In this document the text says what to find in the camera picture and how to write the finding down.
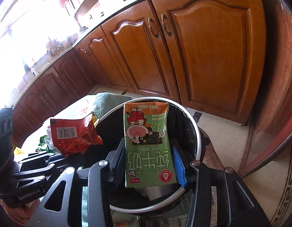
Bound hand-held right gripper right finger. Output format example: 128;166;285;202
170;139;272;227

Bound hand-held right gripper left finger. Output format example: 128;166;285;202
28;139;126;227

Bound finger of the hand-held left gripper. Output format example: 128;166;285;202
13;163;85;182
19;152;85;165

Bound green milk carton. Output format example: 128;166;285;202
123;102;180;188

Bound red snack packet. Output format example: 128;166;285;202
50;113;103;157

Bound white-rimmed black bin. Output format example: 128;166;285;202
84;96;211;216

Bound person's left hand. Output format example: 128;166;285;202
0;197;41;226

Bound green snack wrapper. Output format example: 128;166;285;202
36;135;54;152

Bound crumpled white paper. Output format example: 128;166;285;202
45;127;55;147

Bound light blue floral tablecloth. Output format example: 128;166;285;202
19;94;100;155

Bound grey-green crumpled bag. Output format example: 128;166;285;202
93;92;132;114

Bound wooden base cabinets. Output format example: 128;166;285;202
12;0;267;147

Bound dish rack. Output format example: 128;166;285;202
45;37;66;58

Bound kitchen window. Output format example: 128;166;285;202
0;0;75;81

